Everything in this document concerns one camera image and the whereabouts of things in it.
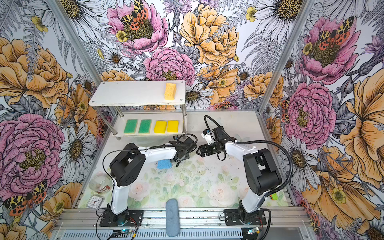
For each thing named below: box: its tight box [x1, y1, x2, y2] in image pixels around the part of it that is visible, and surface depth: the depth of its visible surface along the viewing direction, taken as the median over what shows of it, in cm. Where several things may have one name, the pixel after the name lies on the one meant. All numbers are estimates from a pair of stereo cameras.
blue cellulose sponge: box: [156, 159, 172, 170], surface depth 91 cm
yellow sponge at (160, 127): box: [153, 120, 168, 134], surface depth 104 cm
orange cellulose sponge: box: [164, 82, 177, 101], surface depth 81 cm
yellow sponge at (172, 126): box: [167, 120, 180, 133], surface depth 104 cm
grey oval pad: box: [165, 198, 180, 238], surface depth 73 cm
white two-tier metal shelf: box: [88, 80, 188, 140], surface depth 102 cm
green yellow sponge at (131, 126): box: [123, 119, 139, 134], surface depth 104 cm
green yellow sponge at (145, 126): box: [138, 119, 152, 134], surface depth 104 cm
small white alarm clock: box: [86, 195, 105, 209], surface depth 79 cm
